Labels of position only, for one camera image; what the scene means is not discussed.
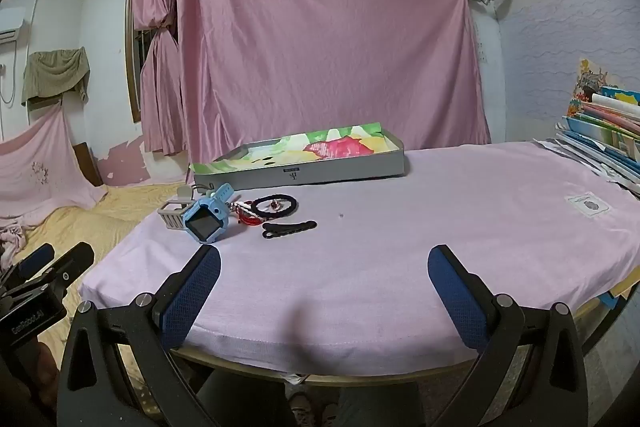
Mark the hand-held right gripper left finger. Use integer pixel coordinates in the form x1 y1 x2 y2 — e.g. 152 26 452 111
56 244 222 427

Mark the yellow blanket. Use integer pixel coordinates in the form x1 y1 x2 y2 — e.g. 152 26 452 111
15 182 201 358

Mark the white cloth label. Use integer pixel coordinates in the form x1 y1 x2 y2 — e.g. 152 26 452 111
565 192 613 219

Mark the wooden table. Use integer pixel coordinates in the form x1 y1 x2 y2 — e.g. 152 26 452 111
170 287 626 385

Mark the blue smart watch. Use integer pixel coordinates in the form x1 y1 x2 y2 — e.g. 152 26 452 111
182 184 236 245

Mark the grey tray box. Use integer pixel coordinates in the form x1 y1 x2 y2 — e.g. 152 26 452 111
189 122 407 192

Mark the large pink backdrop curtain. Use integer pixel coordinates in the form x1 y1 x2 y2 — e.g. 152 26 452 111
177 0 493 180

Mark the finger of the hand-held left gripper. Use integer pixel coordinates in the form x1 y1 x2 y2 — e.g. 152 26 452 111
20 242 96 303
0 243 56 288

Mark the crumpled pink garment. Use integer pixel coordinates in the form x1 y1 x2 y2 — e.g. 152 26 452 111
0 222 26 268

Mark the olive green cloth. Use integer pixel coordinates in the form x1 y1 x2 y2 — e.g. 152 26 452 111
21 48 91 106

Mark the brown wooden board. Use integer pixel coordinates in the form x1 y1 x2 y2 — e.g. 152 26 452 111
72 143 103 186

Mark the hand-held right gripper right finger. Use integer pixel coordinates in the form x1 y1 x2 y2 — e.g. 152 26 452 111
426 244 591 427

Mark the grey hair claw clip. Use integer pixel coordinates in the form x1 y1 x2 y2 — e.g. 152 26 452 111
157 199 193 230

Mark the black hair tie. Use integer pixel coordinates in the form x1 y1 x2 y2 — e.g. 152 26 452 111
251 193 300 218

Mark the red cord white keychain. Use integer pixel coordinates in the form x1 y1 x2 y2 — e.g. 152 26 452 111
229 199 263 228

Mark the stack of books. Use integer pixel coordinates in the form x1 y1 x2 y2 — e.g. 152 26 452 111
555 84 640 195

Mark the colourful floral cloth lining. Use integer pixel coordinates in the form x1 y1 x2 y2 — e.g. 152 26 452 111
190 122 403 175

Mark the black hair clip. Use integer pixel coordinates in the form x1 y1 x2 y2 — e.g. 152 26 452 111
261 220 319 240

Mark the white air conditioner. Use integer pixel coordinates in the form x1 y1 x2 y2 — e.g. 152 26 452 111
0 7 26 42

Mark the pink draped cloth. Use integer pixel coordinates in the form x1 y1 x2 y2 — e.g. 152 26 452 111
0 107 108 220

